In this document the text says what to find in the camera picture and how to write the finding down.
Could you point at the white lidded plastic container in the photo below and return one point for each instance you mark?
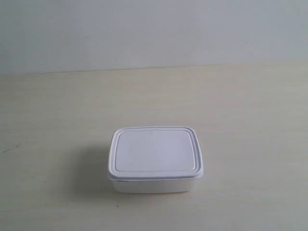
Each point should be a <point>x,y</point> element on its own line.
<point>155,159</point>

